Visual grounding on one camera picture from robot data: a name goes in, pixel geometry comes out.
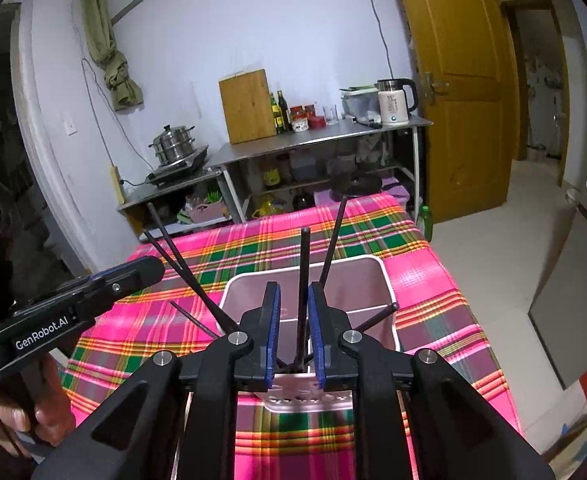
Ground yellow wooden door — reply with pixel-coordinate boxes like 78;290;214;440
391;0;521;223

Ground person's left hand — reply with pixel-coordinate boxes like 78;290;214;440
0;355;76;458

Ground white electric kettle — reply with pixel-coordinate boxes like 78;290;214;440
376;78;419;127

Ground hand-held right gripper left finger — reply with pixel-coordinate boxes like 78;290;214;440
30;281;281;480

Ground stainless steel work table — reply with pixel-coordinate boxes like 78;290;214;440
206;115;434;226

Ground black round pan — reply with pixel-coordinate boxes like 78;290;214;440
331;176;384;200

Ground grey plastic container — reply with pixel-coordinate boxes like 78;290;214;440
341;85;380;121

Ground beige power strip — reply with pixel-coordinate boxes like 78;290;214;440
109;165;123;206

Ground stainless steel steamer pot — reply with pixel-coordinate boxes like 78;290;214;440
148;125;196;166

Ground pink plaid tablecloth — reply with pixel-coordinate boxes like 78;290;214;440
66;192;524;480

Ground grey wall cable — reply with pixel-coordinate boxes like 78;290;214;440
354;0;397;83

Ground bunch of mixed chopsticks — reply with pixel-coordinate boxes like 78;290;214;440
140;197;401;376

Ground wooden cutting board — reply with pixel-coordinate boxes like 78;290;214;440
218;69;274;145

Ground pink utensil basket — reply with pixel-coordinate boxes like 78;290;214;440
218;255;401;413

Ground green tied curtain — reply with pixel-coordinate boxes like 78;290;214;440
80;0;144;111

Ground low metal stand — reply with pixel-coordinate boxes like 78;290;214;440
116;167;234;236

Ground metal door handle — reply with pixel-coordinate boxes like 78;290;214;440
421;72;449;106

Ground single black chopstick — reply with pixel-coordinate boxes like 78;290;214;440
296;226;311;373

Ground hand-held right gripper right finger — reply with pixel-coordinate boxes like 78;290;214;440
307;281;557;480

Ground grey refrigerator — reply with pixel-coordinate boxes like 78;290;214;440
527;35;587;391

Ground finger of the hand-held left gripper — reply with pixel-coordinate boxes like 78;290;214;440
73;256;166;311
89;259;146;281

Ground small pink shelf basket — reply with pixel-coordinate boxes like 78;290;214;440
186;195;226;223

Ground black induction cooker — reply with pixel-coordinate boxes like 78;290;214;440
146;145;211;188

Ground green plastic bottle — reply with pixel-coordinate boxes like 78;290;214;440
418;205;434;241

